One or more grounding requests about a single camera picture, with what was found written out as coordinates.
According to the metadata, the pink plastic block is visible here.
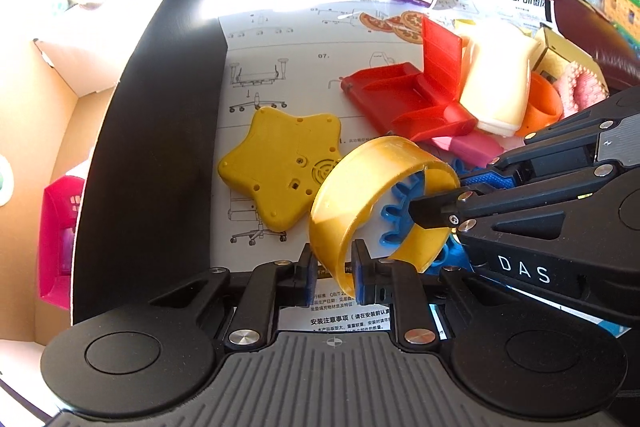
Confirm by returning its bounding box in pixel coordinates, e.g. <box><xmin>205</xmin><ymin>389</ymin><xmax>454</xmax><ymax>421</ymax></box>
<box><xmin>431</xmin><ymin>130</ymin><xmax>504</xmax><ymax>168</ymax></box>

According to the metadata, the pink bumpy toy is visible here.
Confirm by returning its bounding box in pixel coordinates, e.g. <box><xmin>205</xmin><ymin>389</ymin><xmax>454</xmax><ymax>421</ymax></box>
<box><xmin>553</xmin><ymin>62</ymin><xmax>608</xmax><ymax>118</ymax></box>

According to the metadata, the yellow cardboard box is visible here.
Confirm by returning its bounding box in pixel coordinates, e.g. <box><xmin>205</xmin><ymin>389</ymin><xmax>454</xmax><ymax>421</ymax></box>
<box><xmin>530</xmin><ymin>26</ymin><xmax>604</xmax><ymax>82</ymax></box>

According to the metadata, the magenta toy house wall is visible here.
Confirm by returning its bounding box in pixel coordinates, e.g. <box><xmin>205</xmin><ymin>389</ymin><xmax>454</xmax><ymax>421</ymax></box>
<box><xmin>37</xmin><ymin>176</ymin><xmax>85</xmax><ymax>310</ymax></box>

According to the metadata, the orange plastic cup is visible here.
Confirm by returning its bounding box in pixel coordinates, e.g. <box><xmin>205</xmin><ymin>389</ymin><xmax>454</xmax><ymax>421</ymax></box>
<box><xmin>516</xmin><ymin>72</ymin><xmax>563</xmax><ymax>136</ymax></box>

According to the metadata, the yellow toy building frame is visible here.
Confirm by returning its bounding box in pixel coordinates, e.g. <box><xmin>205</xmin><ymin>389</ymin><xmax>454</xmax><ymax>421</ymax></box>
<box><xmin>603</xmin><ymin>0</ymin><xmax>640</xmax><ymax>44</ymax></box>

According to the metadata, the red plastic toy tray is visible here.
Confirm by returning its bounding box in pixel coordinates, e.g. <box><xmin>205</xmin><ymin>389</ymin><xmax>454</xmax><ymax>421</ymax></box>
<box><xmin>341</xmin><ymin>17</ymin><xmax>477</xmax><ymax>142</ymax></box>

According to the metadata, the open cardboard box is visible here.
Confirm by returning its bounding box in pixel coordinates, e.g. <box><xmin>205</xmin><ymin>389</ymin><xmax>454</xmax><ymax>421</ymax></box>
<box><xmin>0</xmin><ymin>0</ymin><xmax>222</xmax><ymax>348</ymax></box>

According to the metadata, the white instruction sheet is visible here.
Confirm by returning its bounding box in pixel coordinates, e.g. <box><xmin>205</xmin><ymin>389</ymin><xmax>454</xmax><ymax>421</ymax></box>
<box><xmin>205</xmin><ymin>0</ymin><xmax>569</xmax><ymax>335</ymax></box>

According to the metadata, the cream plastic jug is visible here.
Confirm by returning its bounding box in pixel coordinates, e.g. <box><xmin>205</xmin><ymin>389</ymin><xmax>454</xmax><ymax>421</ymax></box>
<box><xmin>456</xmin><ymin>20</ymin><xmax>536</xmax><ymax>136</ymax></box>

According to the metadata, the yellow plastic ring bowl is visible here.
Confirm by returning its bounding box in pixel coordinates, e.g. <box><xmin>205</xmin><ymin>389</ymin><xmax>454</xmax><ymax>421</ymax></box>
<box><xmin>308</xmin><ymin>135</ymin><xmax>460</xmax><ymax>297</ymax></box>

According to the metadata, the blue plastic gear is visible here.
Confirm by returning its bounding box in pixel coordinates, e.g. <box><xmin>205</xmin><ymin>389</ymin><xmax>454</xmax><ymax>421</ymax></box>
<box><xmin>380</xmin><ymin>172</ymin><xmax>471</xmax><ymax>275</ymax></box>

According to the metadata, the yellow star toy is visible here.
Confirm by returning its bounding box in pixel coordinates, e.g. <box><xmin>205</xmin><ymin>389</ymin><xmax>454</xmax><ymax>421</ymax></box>
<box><xmin>217</xmin><ymin>107</ymin><xmax>341</xmax><ymax>232</ymax></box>

